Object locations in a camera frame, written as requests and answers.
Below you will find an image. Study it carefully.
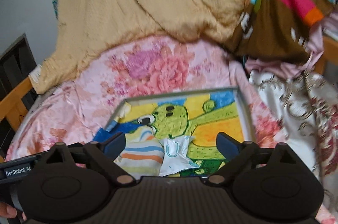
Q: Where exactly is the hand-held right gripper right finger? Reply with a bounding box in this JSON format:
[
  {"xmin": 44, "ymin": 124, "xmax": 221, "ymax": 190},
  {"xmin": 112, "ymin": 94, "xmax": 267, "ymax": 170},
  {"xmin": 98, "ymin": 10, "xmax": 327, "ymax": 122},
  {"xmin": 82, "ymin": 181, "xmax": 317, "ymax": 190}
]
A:
[{"xmin": 208, "ymin": 133, "xmax": 294, "ymax": 185}]

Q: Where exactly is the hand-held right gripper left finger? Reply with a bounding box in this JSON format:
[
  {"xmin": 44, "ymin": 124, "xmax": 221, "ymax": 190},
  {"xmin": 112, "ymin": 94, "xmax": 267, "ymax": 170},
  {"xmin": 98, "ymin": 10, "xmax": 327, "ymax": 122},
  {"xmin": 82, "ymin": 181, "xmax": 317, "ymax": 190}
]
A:
[{"xmin": 45, "ymin": 133, "xmax": 134, "ymax": 185}]

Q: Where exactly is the striped pastel sock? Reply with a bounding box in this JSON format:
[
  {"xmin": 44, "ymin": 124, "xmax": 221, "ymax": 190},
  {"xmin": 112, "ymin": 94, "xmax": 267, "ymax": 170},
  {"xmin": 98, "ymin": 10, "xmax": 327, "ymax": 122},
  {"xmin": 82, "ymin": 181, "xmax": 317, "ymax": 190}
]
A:
[{"xmin": 113, "ymin": 126, "xmax": 165, "ymax": 175}]

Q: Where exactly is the grey tray with cartoon painting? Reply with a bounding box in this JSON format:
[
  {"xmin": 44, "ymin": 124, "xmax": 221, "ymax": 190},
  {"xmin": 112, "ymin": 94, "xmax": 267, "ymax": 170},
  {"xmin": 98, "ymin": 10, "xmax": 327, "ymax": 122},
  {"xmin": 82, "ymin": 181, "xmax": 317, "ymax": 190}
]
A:
[{"xmin": 94, "ymin": 86, "xmax": 256, "ymax": 178}]

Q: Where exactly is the white packet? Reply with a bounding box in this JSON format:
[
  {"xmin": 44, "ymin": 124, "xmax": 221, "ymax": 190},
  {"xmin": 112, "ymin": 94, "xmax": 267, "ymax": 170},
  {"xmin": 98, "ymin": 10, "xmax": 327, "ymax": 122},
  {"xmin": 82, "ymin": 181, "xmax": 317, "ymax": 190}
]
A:
[{"xmin": 158, "ymin": 135, "xmax": 202, "ymax": 177}]

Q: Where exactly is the person's left hand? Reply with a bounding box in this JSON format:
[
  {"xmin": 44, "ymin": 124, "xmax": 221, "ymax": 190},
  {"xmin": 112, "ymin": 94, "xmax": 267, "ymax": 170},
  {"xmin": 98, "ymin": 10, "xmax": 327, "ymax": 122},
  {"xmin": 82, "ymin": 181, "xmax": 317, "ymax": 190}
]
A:
[{"xmin": 0, "ymin": 202, "xmax": 27, "ymax": 222}]

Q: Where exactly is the white ornate floral cloth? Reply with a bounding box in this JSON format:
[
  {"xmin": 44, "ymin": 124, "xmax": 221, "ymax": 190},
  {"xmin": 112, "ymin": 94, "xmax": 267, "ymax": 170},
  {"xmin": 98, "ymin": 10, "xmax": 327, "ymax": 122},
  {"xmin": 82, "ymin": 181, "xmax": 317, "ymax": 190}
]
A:
[{"xmin": 248, "ymin": 69, "xmax": 338, "ymax": 187}]

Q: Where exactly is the pink floral bed sheet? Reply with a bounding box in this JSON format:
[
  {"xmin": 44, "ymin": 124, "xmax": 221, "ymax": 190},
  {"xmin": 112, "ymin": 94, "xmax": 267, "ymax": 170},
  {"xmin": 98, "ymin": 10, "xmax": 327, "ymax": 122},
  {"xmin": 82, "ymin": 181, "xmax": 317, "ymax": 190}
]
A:
[{"xmin": 5, "ymin": 33, "xmax": 338, "ymax": 224}]

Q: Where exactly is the brown multicolour striped garment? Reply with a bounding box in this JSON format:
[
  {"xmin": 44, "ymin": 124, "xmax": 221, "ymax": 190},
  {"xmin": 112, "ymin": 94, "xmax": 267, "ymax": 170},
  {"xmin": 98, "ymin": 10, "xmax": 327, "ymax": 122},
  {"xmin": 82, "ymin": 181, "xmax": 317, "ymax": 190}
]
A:
[{"xmin": 228, "ymin": 0, "xmax": 338, "ymax": 64}]

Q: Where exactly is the teal patterned cloth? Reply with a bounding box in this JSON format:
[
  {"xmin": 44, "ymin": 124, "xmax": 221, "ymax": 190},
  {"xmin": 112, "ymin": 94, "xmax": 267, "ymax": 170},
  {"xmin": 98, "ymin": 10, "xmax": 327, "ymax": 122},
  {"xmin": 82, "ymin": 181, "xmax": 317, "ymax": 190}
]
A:
[{"xmin": 52, "ymin": 0, "xmax": 60, "ymax": 19}]

